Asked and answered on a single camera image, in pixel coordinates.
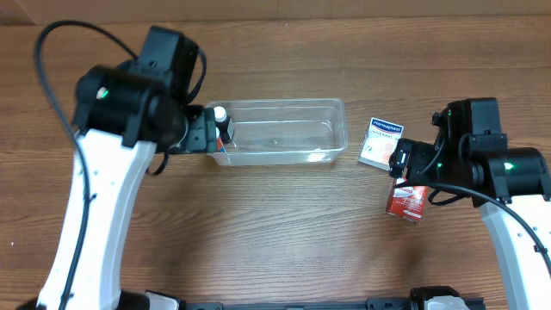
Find dark bottle white cap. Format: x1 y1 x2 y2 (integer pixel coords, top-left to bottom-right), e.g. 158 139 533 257
214 106 235 144

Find red Panadol ActiFast box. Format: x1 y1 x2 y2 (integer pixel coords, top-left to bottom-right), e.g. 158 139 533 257
386 186 429 222

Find white Hansaplast plaster box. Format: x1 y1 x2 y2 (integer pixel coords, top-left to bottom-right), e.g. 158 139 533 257
358 117 404 171

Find orange tube white cap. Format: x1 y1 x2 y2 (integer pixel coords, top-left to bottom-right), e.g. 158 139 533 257
215 127 226 152

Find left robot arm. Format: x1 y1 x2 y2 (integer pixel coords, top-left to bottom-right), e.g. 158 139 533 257
27 26 218 309

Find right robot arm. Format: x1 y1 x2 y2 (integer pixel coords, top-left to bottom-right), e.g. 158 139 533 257
389 97 550 309

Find clear plastic container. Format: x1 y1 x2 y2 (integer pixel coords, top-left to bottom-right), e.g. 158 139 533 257
208 98 348 166

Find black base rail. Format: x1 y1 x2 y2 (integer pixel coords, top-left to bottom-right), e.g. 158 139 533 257
141 285 487 310

